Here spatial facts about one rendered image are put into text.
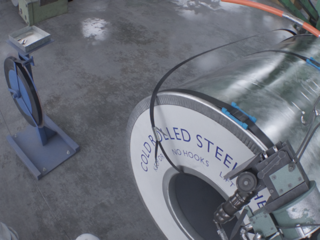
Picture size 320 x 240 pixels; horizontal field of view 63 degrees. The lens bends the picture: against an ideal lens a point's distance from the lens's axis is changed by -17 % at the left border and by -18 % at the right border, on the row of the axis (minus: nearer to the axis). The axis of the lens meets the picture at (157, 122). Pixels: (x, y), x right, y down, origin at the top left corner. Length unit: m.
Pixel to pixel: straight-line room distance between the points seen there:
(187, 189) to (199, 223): 0.21
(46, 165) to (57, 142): 0.28
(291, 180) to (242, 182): 0.14
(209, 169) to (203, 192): 0.56
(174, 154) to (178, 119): 0.19
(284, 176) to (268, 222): 0.14
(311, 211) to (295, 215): 0.04
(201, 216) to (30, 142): 1.74
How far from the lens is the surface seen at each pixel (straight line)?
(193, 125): 1.11
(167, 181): 1.46
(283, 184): 0.75
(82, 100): 3.14
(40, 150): 2.72
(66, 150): 2.67
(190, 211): 1.66
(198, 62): 3.78
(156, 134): 1.22
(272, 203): 0.77
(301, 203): 0.74
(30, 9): 1.31
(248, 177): 0.80
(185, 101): 1.09
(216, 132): 1.03
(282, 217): 0.76
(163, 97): 1.18
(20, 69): 2.10
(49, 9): 1.35
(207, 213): 1.71
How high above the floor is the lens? 1.99
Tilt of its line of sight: 44 degrees down
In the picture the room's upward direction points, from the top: 5 degrees clockwise
